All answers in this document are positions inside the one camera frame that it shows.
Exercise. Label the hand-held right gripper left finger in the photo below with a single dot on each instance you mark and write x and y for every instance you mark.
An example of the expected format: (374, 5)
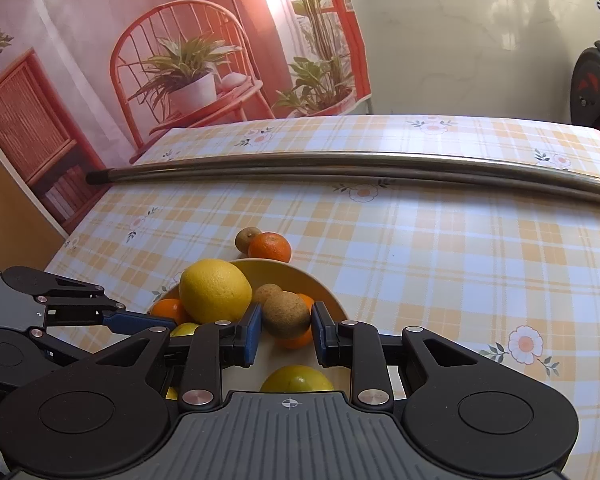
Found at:
(252, 334)

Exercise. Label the large yellow lemon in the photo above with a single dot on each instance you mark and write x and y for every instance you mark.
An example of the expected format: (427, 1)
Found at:
(215, 290)

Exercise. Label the printed backdrop cloth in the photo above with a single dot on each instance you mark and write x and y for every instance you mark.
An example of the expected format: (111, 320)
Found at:
(80, 35)

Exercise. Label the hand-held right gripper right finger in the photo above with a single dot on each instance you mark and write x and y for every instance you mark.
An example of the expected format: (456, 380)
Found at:
(320, 334)

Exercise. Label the brown kiwi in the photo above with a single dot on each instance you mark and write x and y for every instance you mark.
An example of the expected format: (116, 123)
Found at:
(286, 314)
(267, 292)
(243, 239)

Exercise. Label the brown board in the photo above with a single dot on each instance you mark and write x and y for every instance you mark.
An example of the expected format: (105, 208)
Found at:
(10, 210)

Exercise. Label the yellow bowl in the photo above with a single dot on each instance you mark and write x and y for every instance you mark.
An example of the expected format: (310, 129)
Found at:
(290, 275)

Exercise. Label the black exercise bike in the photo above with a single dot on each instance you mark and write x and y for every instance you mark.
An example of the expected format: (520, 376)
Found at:
(592, 85)

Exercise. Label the plaid floral tablecloth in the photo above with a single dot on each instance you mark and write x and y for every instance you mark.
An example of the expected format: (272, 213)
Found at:
(430, 260)

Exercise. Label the orange mandarin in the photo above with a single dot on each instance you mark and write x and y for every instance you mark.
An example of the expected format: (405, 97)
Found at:
(167, 310)
(271, 247)
(295, 342)

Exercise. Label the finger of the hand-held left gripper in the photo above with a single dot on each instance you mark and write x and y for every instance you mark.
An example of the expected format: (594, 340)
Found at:
(140, 321)
(60, 345)

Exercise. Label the metal telescopic pole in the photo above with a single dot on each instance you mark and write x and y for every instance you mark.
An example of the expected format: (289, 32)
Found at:
(330, 162)

